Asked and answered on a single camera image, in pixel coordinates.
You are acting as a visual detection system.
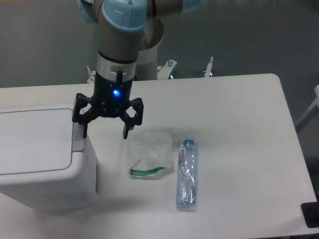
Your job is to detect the crumpled white plastic bag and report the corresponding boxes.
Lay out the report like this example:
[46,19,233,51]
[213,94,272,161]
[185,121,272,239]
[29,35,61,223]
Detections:
[126,130,174,180]

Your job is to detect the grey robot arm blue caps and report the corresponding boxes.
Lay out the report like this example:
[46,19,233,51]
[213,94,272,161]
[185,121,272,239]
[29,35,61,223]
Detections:
[72,0,201,138]

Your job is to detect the black clamp at table corner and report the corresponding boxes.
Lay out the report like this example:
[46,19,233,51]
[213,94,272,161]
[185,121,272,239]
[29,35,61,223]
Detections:
[301,202,319,228]

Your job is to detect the white furniture leg at right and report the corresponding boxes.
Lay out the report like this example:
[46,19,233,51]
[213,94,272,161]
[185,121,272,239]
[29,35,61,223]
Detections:
[295,85,319,133]

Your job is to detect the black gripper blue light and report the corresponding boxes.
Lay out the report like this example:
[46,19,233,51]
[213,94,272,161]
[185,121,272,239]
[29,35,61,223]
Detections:
[72,73,144,139]

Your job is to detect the crushed clear plastic bottle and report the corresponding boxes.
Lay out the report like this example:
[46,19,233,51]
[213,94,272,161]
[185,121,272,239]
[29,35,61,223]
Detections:
[176,137,198,212]

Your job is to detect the white plastic trash can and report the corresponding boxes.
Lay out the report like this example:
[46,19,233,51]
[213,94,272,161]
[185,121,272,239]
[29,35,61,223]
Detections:
[0,104,99,211]

